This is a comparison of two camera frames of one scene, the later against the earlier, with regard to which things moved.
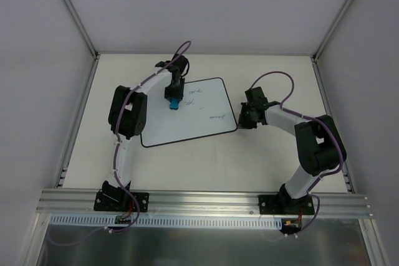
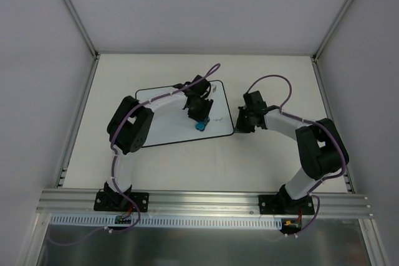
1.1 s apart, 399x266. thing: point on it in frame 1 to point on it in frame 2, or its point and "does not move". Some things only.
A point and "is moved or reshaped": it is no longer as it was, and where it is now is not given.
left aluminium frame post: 73,10 does not move
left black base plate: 120,201 does not move
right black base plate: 285,205 does not move
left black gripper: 174,93 to 199,113
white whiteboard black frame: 205,109 does not move
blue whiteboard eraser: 174,104 is moved or reshaped
